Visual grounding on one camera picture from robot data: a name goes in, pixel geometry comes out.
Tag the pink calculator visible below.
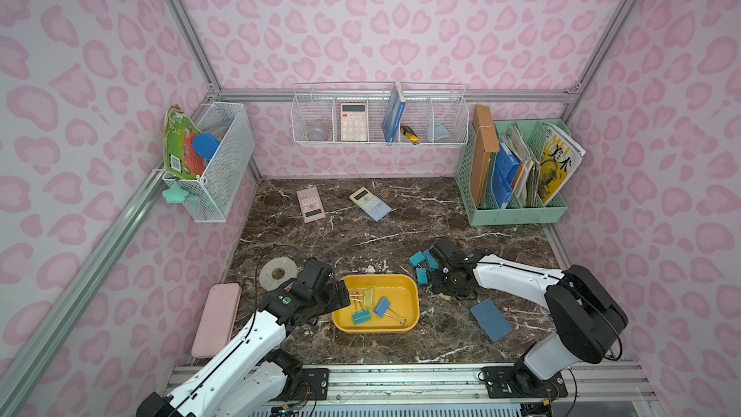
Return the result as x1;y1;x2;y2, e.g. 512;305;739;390
296;186;326;224

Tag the blue folder in organizer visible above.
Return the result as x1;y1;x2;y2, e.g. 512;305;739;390
491;142;520;210

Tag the green snack package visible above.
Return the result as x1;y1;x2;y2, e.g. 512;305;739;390
163;105;206;180

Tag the blue book in basket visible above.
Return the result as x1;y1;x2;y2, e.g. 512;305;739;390
382;81;406;144

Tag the yellow blue calculator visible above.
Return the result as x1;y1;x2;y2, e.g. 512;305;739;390
349;187;392;222

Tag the white tape roll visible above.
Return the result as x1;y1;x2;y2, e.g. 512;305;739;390
258;257;298;292

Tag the white orange calculator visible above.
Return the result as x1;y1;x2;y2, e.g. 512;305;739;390
340;102;369;142

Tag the yellow black toy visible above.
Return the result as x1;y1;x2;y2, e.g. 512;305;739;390
401;125;420;145

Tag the blue round disc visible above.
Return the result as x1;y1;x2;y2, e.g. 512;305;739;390
192;133;221;160

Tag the white wire side basket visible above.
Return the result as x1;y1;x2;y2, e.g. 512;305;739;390
163;102;256;223

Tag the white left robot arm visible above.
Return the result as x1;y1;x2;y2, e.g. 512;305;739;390
136;258;350;416

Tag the metal base rail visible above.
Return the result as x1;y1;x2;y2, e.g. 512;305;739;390
173;361;661;417

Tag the brown clipboard in organizer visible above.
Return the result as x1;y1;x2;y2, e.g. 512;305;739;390
470;104;500;208

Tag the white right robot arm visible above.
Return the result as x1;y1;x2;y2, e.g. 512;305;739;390
428;237;628;399

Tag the pink pencil case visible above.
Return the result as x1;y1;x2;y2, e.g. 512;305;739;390
191;283;241;359

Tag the white wire wall basket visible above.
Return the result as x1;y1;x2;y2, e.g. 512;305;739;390
291;82;470;147

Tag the yellow-green binder clip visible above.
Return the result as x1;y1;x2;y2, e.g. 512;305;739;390
349;288;376;310

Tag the green plastic file organizer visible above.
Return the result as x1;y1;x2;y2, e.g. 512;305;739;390
457;119;569;227

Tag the mint star toy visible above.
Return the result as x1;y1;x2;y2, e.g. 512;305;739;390
162;181;190;205

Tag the yellow plastic storage box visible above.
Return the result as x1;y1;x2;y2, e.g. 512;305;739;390
332;274;420;334

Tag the yellow magazine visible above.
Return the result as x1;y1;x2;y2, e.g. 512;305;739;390
538;123;586;205

